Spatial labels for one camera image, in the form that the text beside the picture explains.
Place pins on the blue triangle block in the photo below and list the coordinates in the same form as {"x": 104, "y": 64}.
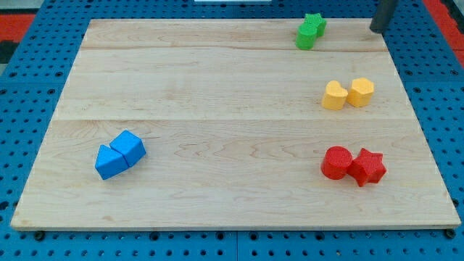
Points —
{"x": 109, "y": 162}

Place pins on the red cylinder block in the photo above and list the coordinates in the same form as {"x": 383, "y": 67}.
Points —
{"x": 336, "y": 162}

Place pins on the wooden board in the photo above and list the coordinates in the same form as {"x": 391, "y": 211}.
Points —
{"x": 230, "y": 115}

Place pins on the yellow heart block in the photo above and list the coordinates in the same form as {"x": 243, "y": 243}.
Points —
{"x": 335, "y": 96}

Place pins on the green star block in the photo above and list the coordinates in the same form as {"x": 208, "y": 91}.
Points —
{"x": 316, "y": 21}

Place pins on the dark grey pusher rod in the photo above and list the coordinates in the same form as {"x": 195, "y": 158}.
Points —
{"x": 383, "y": 15}

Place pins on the red star block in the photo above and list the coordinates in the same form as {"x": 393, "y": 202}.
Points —
{"x": 367, "y": 167}

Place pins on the blue cube block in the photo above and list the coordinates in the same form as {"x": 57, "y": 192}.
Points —
{"x": 130, "y": 146}

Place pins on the yellow hexagon block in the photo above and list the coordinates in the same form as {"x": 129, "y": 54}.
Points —
{"x": 360, "y": 92}

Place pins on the green cylinder block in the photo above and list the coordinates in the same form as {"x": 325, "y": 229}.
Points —
{"x": 306, "y": 36}

